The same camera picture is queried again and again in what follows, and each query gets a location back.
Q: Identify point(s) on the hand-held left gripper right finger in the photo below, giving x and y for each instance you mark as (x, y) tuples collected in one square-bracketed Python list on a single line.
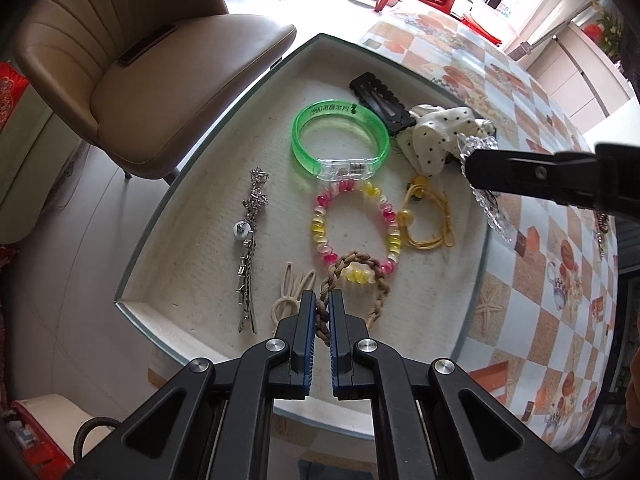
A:
[(336, 340)]

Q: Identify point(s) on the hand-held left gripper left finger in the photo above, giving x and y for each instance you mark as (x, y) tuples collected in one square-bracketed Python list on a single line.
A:
[(310, 332)]

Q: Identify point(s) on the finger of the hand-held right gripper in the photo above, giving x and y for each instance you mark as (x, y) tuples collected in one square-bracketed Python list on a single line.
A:
[(525, 175)]

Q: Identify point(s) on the beige lined jewelry tray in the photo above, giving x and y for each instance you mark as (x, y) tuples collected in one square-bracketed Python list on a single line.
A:
[(200, 240)]

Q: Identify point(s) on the black scalloped hair clip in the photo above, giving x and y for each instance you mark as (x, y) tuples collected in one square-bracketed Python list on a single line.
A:
[(375, 92)]

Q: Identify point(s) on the cream polka dot scrunchie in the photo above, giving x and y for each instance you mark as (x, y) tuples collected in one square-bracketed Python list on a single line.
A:
[(430, 135)]

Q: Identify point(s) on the white side cabinet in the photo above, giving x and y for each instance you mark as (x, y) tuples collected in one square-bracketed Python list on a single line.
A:
[(565, 75)]

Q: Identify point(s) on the checkered printed tablecloth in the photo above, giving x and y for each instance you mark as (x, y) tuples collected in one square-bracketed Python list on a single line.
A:
[(540, 285)]

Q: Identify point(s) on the potted green plant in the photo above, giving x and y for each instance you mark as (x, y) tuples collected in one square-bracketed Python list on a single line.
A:
[(610, 27)]

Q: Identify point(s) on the red and white box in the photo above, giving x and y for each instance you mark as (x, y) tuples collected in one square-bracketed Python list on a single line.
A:
[(45, 425)]

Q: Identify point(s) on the brown leather chair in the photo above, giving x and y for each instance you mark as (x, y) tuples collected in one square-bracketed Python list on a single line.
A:
[(175, 85)]

